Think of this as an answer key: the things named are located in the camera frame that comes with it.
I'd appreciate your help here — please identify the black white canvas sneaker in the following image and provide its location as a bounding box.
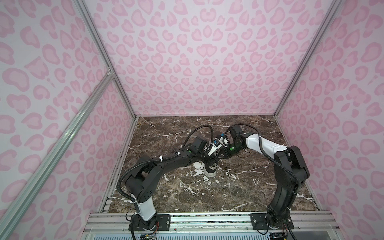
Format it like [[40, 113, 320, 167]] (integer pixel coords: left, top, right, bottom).
[[204, 162, 218, 178]]

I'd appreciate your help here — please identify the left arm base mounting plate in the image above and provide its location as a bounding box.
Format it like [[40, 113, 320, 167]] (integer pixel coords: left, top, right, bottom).
[[129, 214, 171, 232]]

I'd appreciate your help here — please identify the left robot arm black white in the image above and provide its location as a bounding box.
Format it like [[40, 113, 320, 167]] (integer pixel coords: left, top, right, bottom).
[[117, 148, 219, 231]]

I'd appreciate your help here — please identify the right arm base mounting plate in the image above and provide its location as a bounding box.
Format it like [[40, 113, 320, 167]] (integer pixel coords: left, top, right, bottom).
[[250, 213, 295, 231]]

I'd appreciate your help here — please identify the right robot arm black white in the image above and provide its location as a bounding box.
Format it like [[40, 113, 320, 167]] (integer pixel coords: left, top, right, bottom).
[[219, 133, 310, 229]]

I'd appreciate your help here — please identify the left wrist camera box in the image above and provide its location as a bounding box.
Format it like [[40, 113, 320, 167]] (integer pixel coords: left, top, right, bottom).
[[189, 137, 223, 157]]

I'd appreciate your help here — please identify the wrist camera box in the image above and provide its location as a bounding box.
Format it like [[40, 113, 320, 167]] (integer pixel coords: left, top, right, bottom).
[[221, 124, 244, 146], [189, 137, 223, 157]]

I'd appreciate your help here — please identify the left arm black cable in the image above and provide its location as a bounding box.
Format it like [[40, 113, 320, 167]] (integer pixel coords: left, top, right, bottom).
[[182, 124, 214, 148]]

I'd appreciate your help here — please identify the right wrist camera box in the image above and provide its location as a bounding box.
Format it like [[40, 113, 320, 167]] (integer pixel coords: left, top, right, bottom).
[[221, 124, 244, 146]]

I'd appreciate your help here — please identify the aluminium front rail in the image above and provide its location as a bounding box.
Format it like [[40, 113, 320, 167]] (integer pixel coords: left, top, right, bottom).
[[81, 211, 344, 240]]

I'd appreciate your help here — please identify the right corner aluminium post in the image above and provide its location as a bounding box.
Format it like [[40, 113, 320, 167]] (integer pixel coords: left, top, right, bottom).
[[274, 0, 344, 119]]

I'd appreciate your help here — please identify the corner aluminium post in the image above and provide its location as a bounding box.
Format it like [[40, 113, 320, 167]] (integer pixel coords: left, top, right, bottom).
[[73, 0, 137, 119], [274, 0, 344, 119]]

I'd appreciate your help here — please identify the left corner aluminium post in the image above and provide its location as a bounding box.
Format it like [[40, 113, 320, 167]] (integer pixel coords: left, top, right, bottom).
[[73, 0, 137, 119]]

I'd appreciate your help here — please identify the diagonal aluminium frame bar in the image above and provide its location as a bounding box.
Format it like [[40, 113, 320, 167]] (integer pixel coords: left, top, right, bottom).
[[1, 73, 115, 240]]

